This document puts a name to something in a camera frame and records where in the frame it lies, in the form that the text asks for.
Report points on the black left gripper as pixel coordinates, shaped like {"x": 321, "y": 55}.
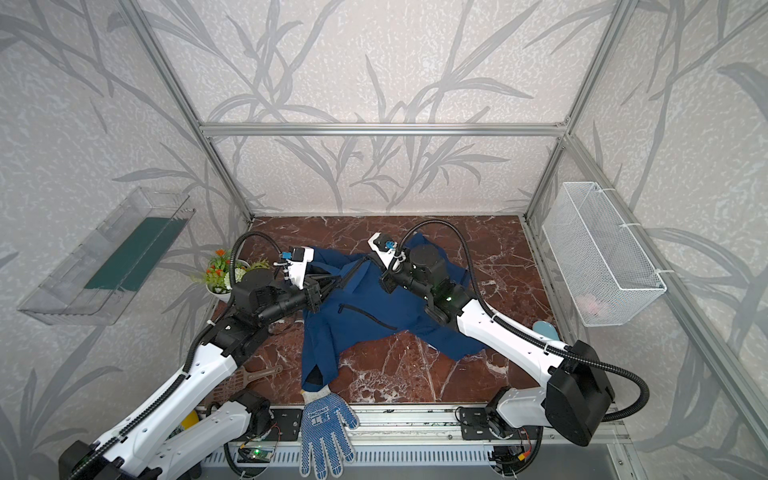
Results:
{"x": 315, "y": 293}

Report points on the light blue silicone spatula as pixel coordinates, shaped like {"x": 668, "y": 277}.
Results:
{"x": 546, "y": 329}

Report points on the blue dotted work glove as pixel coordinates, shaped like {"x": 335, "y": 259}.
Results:
{"x": 325, "y": 445}

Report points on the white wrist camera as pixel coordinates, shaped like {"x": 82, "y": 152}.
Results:
{"x": 293, "y": 265}
{"x": 383, "y": 249}

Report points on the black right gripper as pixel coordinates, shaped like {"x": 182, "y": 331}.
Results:
{"x": 389, "y": 280}

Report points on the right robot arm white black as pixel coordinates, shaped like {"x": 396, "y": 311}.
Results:
{"x": 570, "y": 397}

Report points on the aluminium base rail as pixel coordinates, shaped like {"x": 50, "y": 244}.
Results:
{"x": 387, "y": 436}

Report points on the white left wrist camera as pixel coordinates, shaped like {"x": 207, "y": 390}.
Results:
{"x": 293, "y": 265}

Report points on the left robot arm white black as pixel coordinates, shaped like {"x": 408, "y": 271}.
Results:
{"x": 256, "y": 302}

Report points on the blue zip-up jacket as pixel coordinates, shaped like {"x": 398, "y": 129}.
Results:
{"x": 359, "y": 310}

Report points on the pink object in basket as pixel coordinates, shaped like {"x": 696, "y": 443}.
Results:
{"x": 592, "y": 307}

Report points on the clear plastic wall tray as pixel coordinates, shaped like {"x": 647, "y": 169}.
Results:
{"x": 61, "y": 299}

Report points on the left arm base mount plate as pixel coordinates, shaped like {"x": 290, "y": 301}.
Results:
{"x": 285, "y": 426}

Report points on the white wire mesh basket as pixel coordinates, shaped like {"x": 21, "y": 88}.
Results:
{"x": 597, "y": 253}

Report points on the yellow black work glove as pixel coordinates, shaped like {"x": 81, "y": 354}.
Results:
{"x": 190, "y": 420}

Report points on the brown slotted spatula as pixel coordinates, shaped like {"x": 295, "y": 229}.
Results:
{"x": 236, "y": 382}

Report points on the potted artificial flowers white pot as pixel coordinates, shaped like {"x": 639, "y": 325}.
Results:
{"x": 216, "y": 275}

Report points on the green sponge mat in tray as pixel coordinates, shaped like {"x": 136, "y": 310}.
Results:
{"x": 134, "y": 260}

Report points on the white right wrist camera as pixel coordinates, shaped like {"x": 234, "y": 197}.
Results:
{"x": 383, "y": 249}

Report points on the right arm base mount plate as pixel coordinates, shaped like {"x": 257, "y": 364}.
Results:
{"x": 475, "y": 426}

